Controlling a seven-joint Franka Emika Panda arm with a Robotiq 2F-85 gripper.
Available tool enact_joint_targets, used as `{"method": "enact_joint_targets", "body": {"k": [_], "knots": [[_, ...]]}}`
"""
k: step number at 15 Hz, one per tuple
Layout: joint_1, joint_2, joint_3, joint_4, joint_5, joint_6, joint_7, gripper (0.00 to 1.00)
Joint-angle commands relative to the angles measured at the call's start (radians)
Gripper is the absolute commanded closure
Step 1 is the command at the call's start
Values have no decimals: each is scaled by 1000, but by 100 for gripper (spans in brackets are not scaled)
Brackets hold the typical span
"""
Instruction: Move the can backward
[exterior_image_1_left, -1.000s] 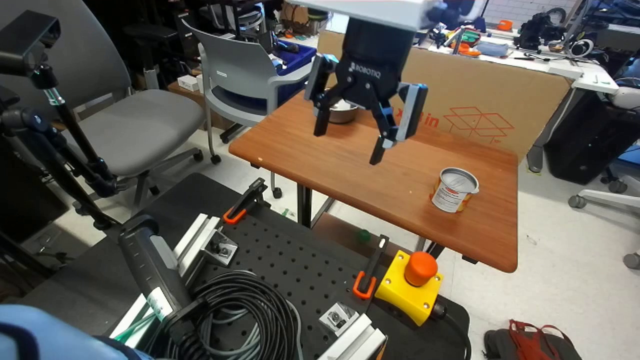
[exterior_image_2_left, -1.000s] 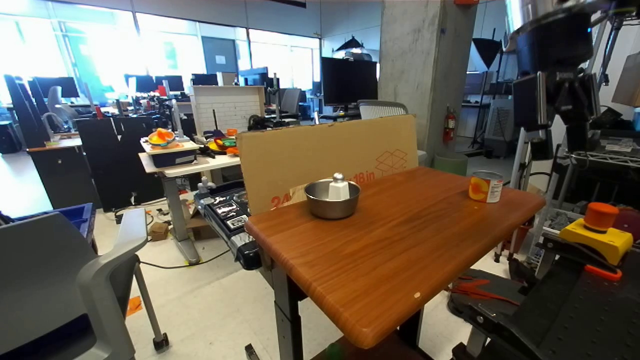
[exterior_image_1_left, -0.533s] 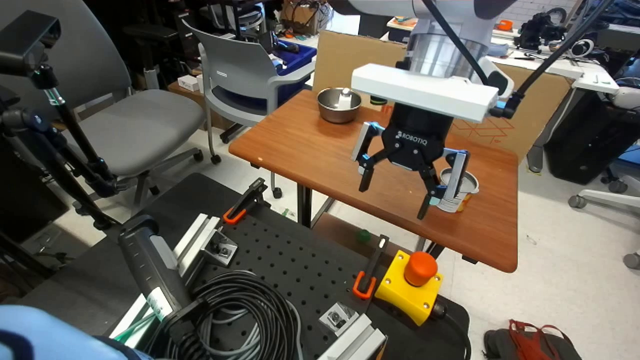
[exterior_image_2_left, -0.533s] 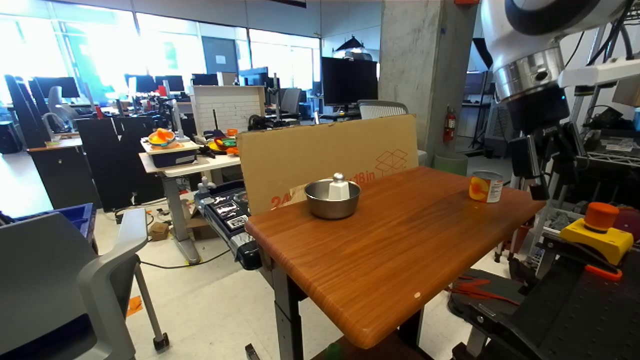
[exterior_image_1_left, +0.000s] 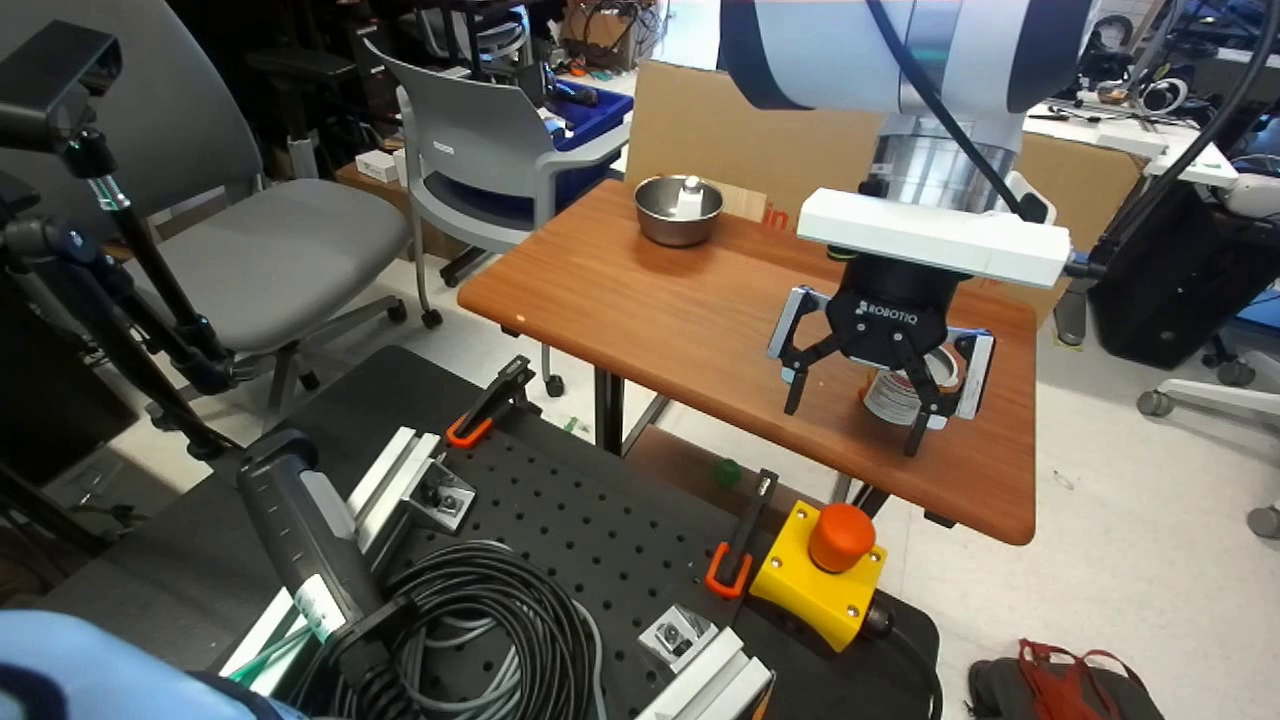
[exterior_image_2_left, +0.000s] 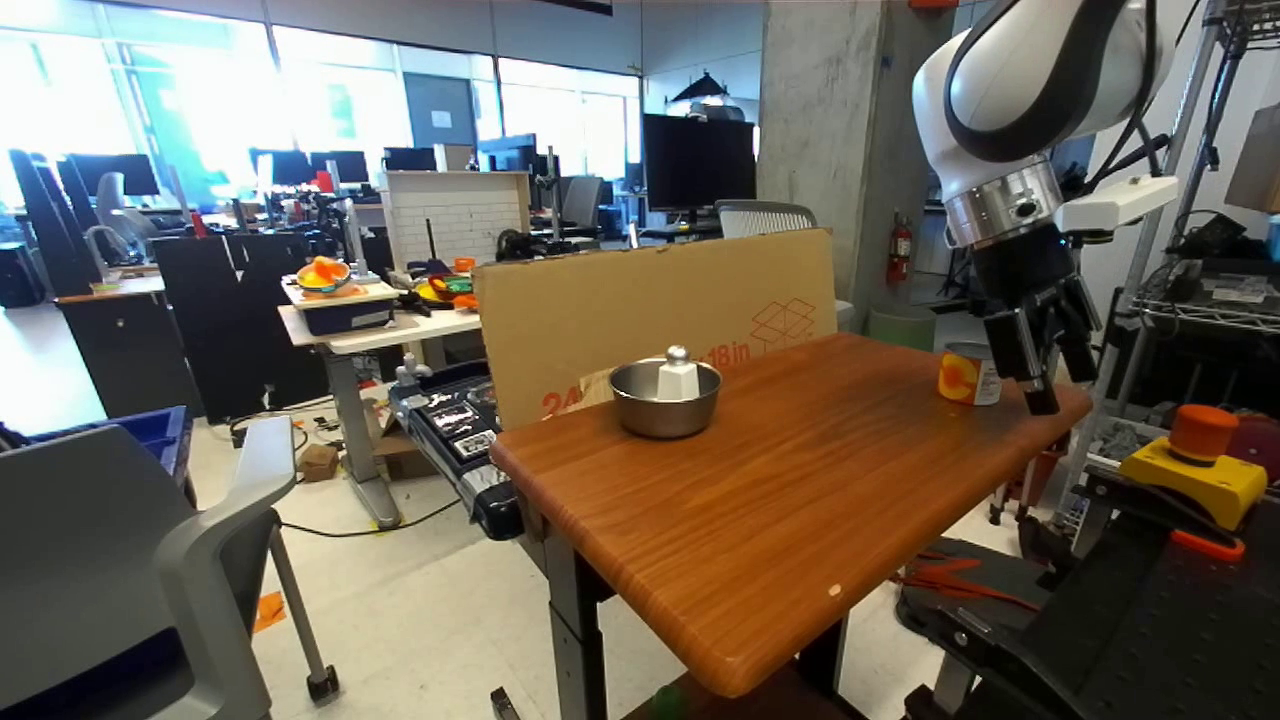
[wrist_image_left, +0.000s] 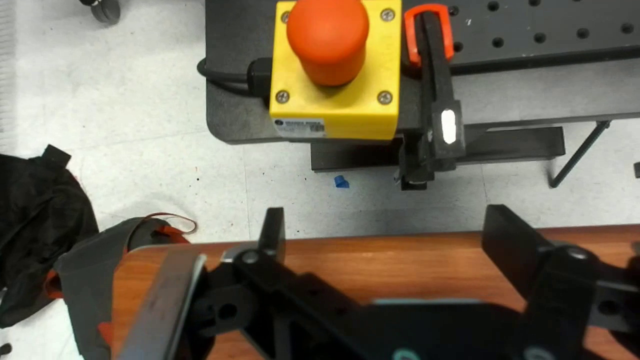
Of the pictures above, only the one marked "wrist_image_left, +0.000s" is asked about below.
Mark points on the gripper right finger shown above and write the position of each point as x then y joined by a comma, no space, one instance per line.
560,290

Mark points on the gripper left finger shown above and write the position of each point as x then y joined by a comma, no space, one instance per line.
280,295

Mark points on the grey metal bar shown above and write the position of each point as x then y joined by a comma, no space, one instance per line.
162,305

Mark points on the scrap of blue tape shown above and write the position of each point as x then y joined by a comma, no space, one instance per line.
341,182

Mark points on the yellow emergency stop button box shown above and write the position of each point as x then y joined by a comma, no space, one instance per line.
340,110

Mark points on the grey and orange bag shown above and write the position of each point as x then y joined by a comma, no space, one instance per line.
82,280

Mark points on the orange and black clamp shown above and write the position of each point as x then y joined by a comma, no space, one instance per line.
436,75

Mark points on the black bag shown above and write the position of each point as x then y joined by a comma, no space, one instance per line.
40,215

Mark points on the caster wheel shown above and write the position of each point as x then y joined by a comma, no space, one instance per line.
104,9

